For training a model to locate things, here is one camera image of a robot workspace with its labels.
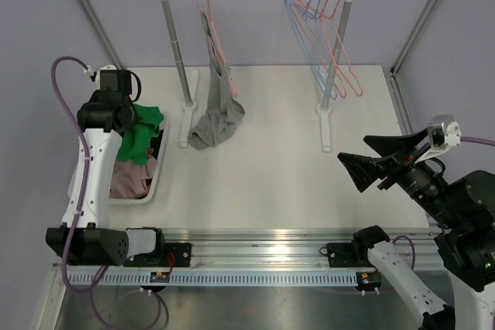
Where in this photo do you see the aluminium frame post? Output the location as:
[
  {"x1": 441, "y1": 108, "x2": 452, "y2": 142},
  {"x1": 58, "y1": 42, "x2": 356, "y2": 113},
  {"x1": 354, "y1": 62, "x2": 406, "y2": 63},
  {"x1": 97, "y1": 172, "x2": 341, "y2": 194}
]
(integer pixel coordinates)
[
  {"x1": 77, "y1": 0, "x2": 125, "y2": 69},
  {"x1": 388, "y1": 0, "x2": 463, "y2": 80}
]

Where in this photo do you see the right aluminium frame post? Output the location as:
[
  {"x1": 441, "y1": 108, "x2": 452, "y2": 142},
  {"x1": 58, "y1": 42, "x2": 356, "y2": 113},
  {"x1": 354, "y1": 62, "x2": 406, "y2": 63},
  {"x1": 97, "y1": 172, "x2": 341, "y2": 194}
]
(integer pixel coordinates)
[{"x1": 388, "y1": 0, "x2": 463, "y2": 80}]

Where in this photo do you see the pink hanger of grey top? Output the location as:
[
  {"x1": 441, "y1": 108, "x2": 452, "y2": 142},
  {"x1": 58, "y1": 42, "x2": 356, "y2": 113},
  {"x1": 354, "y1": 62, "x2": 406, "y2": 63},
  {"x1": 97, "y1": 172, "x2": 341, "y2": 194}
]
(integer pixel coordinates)
[{"x1": 196, "y1": 0, "x2": 239, "y2": 99}]

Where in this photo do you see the mauve pink tank top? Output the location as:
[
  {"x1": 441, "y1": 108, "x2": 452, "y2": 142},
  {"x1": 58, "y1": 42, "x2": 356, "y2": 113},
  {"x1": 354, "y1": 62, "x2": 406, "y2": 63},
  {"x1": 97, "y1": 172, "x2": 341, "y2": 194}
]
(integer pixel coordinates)
[{"x1": 109, "y1": 155, "x2": 158, "y2": 199}]

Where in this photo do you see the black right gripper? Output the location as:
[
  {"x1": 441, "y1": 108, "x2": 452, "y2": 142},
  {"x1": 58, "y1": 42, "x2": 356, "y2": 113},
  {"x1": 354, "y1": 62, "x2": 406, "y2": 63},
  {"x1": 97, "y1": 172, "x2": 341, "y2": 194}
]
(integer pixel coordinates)
[{"x1": 339, "y1": 125, "x2": 463, "y2": 226}]

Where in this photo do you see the grey tank top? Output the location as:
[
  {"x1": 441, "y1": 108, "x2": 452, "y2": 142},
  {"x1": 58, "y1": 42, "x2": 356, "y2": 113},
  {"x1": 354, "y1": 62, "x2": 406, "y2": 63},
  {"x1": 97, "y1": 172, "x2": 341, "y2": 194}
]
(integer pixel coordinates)
[{"x1": 188, "y1": 11, "x2": 245, "y2": 150}]

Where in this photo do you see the white slotted cable duct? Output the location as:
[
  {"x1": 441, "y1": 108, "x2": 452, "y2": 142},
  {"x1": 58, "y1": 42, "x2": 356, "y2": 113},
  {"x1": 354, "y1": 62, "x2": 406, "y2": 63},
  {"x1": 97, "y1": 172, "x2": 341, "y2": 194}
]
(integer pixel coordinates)
[{"x1": 67, "y1": 270, "x2": 382, "y2": 287}]

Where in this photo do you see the blue hanger of mauve top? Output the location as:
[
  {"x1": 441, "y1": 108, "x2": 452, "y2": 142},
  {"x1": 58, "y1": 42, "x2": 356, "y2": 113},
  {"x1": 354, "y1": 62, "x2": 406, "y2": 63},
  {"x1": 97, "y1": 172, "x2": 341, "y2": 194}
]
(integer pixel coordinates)
[{"x1": 289, "y1": 0, "x2": 337, "y2": 95}]

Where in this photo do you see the green tank top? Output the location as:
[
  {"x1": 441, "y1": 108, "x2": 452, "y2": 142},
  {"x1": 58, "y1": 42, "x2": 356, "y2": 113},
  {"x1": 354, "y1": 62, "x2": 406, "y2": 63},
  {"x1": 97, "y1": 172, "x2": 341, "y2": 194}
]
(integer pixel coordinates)
[{"x1": 116, "y1": 104, "x2": 165, "y2": 165}]

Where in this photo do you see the blue hanger of green top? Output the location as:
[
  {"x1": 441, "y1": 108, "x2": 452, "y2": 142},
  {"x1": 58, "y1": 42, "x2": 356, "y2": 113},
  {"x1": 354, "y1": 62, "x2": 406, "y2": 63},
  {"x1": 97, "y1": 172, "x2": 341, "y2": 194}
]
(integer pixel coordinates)
[{"x1": 284, "y1": 0, "x2": 337, "y2": 100}]

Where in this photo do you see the white plastic basket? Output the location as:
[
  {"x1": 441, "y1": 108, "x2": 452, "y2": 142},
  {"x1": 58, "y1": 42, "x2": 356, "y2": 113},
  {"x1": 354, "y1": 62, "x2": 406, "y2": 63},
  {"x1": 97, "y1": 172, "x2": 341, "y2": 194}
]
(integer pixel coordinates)
[{"x1": 67, "y1": 113, "x2": 169, "y2": 206}]

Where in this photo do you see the silver clothes rack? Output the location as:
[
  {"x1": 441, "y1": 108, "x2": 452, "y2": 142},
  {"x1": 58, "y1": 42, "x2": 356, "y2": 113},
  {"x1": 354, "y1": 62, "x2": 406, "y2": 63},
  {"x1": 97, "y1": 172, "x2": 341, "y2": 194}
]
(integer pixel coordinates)
[{"x1": 160, "y1": 0, "x2": 364, "y2": 152}]

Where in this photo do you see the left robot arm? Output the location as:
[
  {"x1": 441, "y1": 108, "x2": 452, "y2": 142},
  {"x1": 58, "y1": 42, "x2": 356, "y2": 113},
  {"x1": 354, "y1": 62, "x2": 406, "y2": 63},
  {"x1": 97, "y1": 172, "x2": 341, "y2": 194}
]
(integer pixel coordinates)
[{"x1": 46, "y1": 70, "x2": 167, "y2": 267}]

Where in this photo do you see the black tank top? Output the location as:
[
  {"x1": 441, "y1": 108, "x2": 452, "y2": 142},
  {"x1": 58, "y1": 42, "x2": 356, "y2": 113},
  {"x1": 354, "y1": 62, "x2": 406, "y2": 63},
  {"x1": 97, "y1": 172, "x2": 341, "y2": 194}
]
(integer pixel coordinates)
[{"x1": 148, "y1": 130, "x2": 164, "y2": 156}]

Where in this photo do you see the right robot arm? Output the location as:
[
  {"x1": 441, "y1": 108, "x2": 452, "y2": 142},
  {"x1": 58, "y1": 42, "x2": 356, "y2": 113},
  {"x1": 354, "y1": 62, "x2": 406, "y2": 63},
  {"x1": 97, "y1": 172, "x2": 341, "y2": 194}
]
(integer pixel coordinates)
[{"x1": 337, "y1": 129, "x2": 494, "y2": 329}]

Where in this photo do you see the left aluminium frame post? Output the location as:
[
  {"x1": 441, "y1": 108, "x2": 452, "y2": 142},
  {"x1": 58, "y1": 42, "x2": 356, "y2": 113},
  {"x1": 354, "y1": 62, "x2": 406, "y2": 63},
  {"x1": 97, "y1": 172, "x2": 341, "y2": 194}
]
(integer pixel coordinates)
[{"x1": 77, "y1": 0, "x2": 125, "y2": 69}]

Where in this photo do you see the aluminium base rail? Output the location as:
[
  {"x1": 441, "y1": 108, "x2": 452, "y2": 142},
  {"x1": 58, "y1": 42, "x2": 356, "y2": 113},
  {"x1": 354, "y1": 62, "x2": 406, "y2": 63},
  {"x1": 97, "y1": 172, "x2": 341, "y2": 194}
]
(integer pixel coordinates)
[{"x1": 52, "y1": 227, "x2": 444, "y2": 271}]

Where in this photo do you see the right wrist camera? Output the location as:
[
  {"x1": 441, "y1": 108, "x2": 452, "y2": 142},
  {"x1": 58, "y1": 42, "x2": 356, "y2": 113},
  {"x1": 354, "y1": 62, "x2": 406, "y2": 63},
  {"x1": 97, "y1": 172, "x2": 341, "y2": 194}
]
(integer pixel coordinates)
[{"x1": 417, "y1": 114, "x2": 461, "y2": 162}]

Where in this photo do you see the pink hanger of brown top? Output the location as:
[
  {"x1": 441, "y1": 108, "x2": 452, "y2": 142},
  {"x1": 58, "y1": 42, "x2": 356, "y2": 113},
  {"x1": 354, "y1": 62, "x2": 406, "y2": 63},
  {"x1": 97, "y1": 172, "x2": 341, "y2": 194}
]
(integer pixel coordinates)
[{"x1": 288, "y1": 0, "x2": 347, "y2": 100}]

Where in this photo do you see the pink hanger of black top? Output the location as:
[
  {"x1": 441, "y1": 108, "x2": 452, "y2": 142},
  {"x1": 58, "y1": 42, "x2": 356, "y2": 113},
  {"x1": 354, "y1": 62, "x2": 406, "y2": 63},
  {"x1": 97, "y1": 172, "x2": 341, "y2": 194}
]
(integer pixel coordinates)
[{"x1": 320, "y1": 0, "x2": 364, "y2": 97}]

